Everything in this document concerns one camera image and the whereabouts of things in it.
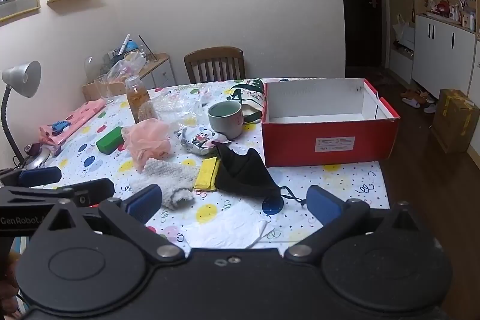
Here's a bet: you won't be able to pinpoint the black face mask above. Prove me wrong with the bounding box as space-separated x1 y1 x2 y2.
212 142 306 208

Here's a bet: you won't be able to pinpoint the green block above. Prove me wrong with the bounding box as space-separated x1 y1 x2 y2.
96 126 124 155

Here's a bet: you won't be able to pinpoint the white tissue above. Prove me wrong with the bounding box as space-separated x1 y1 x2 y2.
184 202 275 249

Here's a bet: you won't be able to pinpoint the white storage cabinet unit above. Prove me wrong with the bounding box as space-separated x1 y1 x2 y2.
379 0 480 103

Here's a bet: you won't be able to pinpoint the yellow cloth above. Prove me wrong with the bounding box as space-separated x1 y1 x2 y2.
194 156 221 192

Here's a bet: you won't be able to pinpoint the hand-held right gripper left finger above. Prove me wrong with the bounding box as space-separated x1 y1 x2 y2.
32 184 185 262

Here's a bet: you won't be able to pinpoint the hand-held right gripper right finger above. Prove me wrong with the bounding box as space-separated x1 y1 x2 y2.
284 185 440 262

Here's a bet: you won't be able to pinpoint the pale green mug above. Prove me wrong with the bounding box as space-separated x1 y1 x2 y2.
208 100 244 140

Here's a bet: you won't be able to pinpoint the white fuzzy cloth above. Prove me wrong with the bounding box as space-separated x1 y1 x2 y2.
129 157 197 210

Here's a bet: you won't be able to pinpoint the clear glass cup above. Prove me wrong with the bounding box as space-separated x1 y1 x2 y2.
94 74 115 105

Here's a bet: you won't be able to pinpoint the dotted tablecloth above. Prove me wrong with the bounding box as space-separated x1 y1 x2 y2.
22 78 391 249

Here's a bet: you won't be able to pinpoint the pink cloth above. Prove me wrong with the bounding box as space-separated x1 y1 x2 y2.
39 99 107 156

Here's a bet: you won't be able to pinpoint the dark entrance door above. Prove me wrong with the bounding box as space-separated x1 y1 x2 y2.
334 0 389 71

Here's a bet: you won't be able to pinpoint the clear plastic bag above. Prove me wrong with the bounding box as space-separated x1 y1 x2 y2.
150 89 211 126

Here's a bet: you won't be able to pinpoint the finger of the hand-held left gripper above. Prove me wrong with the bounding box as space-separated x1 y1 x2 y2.
0 166 62 189
0 178 115 209

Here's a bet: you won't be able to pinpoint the crumpled plastic bags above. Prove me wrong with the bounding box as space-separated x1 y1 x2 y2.
99 50 147 82

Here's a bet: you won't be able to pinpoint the panda print pouch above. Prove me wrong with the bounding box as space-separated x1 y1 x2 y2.
175 125 233 156

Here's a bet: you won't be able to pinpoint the green and white printed bag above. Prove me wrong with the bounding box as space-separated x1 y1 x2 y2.
230 78 268 124

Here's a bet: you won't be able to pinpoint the red cardboard shoe box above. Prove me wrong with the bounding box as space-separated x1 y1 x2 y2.
261 78 401 168

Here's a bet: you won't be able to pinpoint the wooden chair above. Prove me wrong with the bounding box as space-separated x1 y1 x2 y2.
184 46 246 84

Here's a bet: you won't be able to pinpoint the pink mesh bath pouf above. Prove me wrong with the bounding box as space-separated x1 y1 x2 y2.
122 118 173 172

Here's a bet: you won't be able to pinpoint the grey desk lamp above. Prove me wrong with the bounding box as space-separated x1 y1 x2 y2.
0 61 51 169

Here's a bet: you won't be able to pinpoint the glass bottle with amber contents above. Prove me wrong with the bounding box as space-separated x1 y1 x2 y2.
125 76 151 122

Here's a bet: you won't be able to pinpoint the brown cardboard box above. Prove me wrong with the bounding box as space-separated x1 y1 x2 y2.
431 89 475 154

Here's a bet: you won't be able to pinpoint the wooden top side cabinet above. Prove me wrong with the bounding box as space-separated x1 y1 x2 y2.
82 54 177 101

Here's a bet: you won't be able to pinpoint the white shopping bag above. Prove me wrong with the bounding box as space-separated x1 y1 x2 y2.
392 14 416 51

